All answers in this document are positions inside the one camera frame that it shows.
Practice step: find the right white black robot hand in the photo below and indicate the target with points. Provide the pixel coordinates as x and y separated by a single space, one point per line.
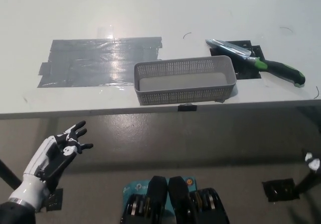
313 161

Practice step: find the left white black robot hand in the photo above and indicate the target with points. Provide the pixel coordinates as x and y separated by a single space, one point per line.
37 163

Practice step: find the black tape patch on desk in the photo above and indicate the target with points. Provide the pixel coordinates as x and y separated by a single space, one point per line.
247 72

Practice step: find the black robot body blocks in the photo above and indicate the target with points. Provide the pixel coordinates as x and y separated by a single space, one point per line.
175 196

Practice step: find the black floor tape patch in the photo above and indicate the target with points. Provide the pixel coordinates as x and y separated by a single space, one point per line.
56 199
278 190

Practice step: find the teal tp-link box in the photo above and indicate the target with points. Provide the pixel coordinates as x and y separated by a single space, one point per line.
136 186

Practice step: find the grey perforated plastic basket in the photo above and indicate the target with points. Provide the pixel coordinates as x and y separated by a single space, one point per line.
180 94

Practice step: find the large grey duct tape patch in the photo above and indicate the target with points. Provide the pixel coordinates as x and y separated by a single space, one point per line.
87 58

